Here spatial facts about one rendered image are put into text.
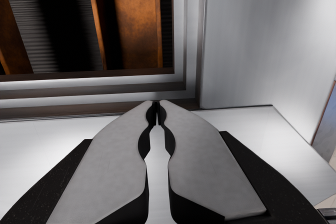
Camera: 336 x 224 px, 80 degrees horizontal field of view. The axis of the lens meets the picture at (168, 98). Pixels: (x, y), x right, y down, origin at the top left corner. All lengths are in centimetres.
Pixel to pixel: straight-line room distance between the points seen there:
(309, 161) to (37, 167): 22
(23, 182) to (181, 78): 15
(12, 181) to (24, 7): 36
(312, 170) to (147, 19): 26
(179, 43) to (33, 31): 39
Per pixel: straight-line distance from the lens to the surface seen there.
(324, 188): 25
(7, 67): 33
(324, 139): 52
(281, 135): 18
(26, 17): 50
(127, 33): 31
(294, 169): 21
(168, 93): 15
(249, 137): 17
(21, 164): 19
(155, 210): 21
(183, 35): 16
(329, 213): 60
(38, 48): 51
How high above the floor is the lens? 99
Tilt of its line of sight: 63 degrees down
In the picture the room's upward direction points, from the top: 172 degrees clockwise
